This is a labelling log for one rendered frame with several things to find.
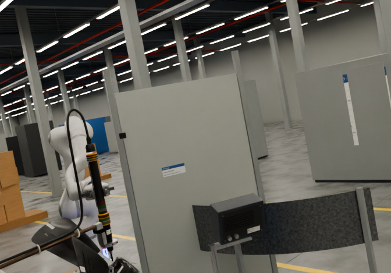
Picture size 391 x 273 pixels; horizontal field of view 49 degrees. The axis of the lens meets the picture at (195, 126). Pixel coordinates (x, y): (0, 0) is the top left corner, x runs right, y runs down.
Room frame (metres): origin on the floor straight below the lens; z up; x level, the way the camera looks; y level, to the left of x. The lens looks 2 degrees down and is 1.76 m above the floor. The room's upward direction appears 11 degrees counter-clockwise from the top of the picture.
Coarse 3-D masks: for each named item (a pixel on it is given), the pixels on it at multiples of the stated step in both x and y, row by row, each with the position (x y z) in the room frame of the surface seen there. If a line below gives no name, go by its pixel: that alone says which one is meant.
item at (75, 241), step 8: (72, 240) 1.33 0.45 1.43; (80, 248) 1.35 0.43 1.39; (88, 248) 1.40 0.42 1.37; (80, 256) 1.32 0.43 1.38; (88, 256) 1.37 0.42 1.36; (96, 256) 1.42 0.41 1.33; (80, 264) 1.29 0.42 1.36; (88, 264) 1.34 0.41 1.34; (96, 264) 1.40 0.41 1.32; (104, 264) 1.46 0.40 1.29; (80, 272) 1.27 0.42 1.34; (88, 272) 1.32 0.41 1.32; (96, 272) 1.37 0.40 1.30; (104, 272) 1.44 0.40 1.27
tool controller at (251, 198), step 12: (216, 204) 2.21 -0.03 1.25; (228, 204) 2.20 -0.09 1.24; (240, 204) 2.18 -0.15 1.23; (252, 204) 2.19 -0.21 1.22; (216, 216) 2.15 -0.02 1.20; (228, 216) 2.15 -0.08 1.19; (240, 216) 2.17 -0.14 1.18; (252, 216) 2.20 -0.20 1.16; (216, 228) 2.19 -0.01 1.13; (228, 228) 2.16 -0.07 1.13; (240, 228) 2.19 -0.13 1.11; (252, 228) 2.21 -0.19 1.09; (264, 228) 2.25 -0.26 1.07; (228, 240) 2.18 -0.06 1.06
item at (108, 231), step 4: (88, 140) 1.67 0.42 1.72; (88, 144) 1.66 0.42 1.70; (92, 144) 1.67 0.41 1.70; (88, 148) 1.66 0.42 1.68; (92, 148) 1.66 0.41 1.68; (88, 152) 1.66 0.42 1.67; (108, 228) 1.66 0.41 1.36; (108, 232) 1.66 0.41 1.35; (108, 236) 1.66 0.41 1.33; (108, 240) 1.66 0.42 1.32; (112, 240) 1.67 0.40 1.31; (108, 248) 1.66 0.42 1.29; (112, 248) 1.67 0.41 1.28
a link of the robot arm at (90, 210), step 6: (84, 198) 2.27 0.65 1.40; (84, 204) 2.25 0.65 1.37; (90, 204) 2.26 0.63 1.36; (84, 210) 2.25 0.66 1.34; (90, 210) 2.27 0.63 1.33; (96, 210) 2.27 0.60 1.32; (90, 216) 2.28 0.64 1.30; (96, 216) 2.27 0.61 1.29; (84, 222) 2.28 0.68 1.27; (90, 222) 2.26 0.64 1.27; (84, 228) 2.24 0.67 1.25; (90, 234) 2.25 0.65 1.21; (96, 234) 2.30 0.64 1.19
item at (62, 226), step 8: (56, 224) 1.67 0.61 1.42; (64, 224) 1.69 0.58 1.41; (72, 224) 1.71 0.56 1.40; (40, 232) 1.59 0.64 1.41; (48, 232) 1.61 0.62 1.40; (56, 232) 1.62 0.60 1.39; (64, 232) 1.64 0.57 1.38; (72, 232) 1.66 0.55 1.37; (32, 240) 1.54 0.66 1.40; (40, 240) 1.56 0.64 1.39; (48, 240) 1.57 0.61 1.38; (80, 240) 1.64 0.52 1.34; (88, 240) 1.65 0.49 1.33; (56, 248) 1.57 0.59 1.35; (64, 248) 1.58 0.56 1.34; (72, 248) 1.59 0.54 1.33; (96, 248) 1.64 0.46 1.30; (64, 256) 1.55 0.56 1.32; (72, 256) 1.57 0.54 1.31
